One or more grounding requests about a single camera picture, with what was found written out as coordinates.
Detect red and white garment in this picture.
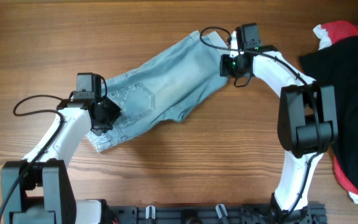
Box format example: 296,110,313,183
313,21,358,50

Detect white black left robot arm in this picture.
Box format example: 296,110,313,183
0,98,121,223

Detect light blue denim shorts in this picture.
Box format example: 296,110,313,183
86,30,228,152

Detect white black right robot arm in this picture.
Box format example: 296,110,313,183
220,45,338,223

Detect black garment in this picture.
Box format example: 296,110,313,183
299,35,358,190

